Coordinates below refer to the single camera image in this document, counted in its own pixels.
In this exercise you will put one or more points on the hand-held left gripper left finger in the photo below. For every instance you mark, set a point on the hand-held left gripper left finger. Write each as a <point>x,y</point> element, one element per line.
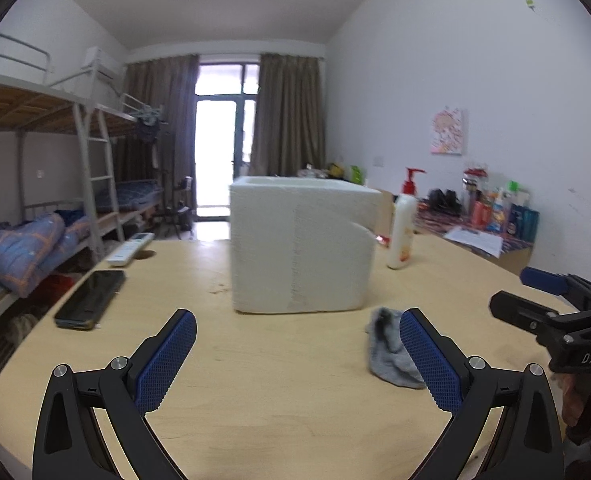
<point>168,360</point>

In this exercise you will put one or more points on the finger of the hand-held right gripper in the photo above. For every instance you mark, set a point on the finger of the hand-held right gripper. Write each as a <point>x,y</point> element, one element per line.
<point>540,280</point>
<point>515,307</point>

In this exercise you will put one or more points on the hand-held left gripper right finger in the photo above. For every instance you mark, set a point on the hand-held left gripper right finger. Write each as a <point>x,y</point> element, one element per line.
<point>430,360</point>

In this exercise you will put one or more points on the grey sock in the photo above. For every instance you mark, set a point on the grey sock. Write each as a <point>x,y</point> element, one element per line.
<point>388,355</point>

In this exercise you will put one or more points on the white foam box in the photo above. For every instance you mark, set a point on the white foam box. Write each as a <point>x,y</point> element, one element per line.
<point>295,245</point>

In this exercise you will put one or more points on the row of toiletry bottles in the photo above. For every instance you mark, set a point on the row of toiletry bottles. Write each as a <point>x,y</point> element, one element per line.
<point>515,220</point>

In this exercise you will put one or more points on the white paper sheet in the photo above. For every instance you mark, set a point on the white paper sheet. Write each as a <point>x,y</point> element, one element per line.
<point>475,240</point>

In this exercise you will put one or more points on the black smartphone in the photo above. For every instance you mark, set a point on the black smartphone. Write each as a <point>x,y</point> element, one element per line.
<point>90,297</point>

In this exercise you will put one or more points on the clear water bottle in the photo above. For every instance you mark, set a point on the clear water bottle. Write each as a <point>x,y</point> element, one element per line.
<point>473,195</point>

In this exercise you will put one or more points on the white remote control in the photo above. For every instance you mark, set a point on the white remote control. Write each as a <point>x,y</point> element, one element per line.
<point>130,249</point>

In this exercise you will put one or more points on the patterned desk mat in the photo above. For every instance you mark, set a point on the patterned desk mat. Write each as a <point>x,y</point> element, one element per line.
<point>435,220</point>

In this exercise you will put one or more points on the black bag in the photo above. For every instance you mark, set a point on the black bag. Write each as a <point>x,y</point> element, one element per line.
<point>445,200</point>

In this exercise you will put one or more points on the red snack packet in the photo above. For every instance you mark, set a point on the red snack packet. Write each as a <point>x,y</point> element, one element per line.
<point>381,240</point>

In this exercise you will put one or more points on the white pump lotion bottle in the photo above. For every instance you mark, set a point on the white pump lotion bottle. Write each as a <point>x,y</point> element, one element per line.
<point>403,230</point>

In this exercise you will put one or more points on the red cloth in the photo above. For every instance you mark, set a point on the red cloth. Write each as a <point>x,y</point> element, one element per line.
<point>55,287</point>

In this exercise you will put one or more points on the beige cloth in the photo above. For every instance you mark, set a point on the beige cloth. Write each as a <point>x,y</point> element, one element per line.
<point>21,327</point>

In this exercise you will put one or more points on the black folding chair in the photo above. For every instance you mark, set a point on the black folding chair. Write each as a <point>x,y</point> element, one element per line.
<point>183,195</point>

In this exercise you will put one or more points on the blue plaid folded bedding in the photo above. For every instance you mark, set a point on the blue plaid folded bedding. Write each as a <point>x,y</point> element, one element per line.
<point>135,192</point>

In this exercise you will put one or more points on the blue orange plaid quilt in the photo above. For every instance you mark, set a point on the blue orange plaid quilt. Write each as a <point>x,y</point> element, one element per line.
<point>25,250</point>

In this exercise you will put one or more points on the metal bunk ladder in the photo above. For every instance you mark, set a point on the metal bunk ladder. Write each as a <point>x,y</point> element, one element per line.
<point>100,178</point>

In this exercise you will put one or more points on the green kettle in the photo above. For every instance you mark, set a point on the green kettle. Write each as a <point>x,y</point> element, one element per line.
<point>357,175</point>

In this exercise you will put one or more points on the dark hanging clothes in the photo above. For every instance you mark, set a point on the dark hanging clothes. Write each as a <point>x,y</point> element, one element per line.
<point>149,129</point>

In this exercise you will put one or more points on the glass balcony door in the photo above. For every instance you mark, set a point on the glass balcony door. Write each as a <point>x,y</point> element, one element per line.
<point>239,125</point>

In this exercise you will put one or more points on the brown curtain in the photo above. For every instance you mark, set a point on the brown curtain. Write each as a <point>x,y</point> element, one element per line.
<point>288,115</point>
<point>175,110</point>

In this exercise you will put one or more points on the metal bunk bed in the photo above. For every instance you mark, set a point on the metal bunk bed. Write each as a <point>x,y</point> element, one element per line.
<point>81,125</point>

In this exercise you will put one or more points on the white air conditioner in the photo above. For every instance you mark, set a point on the white air conditioner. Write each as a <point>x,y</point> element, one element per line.
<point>100,62</point>

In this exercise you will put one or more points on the pink cartoon wall poster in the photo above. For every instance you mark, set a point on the pink cartoon wall poster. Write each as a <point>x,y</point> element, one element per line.
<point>446,132</point>

